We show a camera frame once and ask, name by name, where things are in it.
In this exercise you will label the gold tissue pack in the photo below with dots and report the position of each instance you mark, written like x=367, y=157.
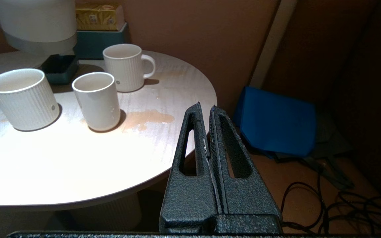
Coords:
x=99, y=18

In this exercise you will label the small blue rectangular tray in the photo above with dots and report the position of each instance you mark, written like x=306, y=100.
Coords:
x=61, y=74

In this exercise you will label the blue fabric bag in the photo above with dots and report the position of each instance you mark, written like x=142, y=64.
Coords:
x=276, y=122

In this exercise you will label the white electric kettle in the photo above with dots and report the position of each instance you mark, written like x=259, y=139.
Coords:
x=35, y=23

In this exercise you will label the blue-grey tissue box holder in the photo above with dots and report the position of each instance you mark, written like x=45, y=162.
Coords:
x=101, y=44

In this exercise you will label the tall smooth white cup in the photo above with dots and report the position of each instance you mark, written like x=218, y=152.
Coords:
x=98, y=109

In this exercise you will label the wide ribbed white cup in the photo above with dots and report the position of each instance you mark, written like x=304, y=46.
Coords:
x=25, y=105

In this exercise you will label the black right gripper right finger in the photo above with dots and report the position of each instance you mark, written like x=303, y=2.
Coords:
x=246, y=201

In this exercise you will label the grey fabric bag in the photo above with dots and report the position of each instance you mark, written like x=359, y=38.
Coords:
x=331, y=142

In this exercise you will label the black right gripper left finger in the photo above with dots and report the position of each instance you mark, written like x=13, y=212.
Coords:
x=187, y=201

